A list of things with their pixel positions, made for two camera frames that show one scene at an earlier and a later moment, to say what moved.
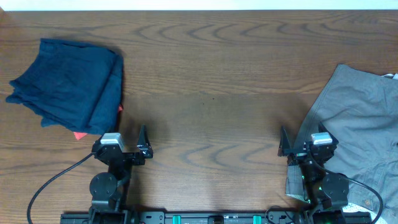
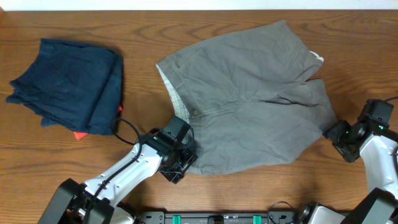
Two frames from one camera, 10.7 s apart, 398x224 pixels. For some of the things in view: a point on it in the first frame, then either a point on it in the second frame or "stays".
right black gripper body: [299, 153] → [341, 132]
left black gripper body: [123, 156] → [182, 165]
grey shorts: [359, 110] → [246, 96]
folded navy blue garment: [71, 86] stays
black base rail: [218, 217] stays
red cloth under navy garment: [79, 135] stays
